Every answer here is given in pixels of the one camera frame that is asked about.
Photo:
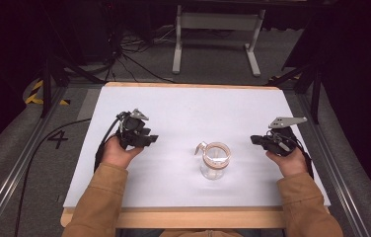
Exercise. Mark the white metal table frame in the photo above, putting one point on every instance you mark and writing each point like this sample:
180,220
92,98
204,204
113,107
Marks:
218,21

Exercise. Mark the person's right hand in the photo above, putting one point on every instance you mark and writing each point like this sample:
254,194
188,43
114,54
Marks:
288,163

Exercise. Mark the person's left hand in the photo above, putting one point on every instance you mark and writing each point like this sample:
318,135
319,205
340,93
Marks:
117,154

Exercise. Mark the black metal stand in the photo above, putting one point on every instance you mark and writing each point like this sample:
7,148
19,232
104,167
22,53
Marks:
315,92
47,89

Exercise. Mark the aluminium floor rail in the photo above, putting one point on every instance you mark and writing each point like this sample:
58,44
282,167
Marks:
15,171
334,177

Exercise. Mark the clear glass jar clip lid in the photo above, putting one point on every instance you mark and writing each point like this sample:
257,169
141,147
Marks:
215,161

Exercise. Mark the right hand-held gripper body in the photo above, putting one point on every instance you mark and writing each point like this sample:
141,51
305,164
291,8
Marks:
280,138

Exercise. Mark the yellow black hazard tape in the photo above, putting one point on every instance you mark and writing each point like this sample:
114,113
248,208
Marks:
35,95

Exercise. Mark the white table mat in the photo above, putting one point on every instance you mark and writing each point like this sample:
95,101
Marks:
180,112

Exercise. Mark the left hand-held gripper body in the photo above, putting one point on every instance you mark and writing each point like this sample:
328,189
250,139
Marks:
131,126

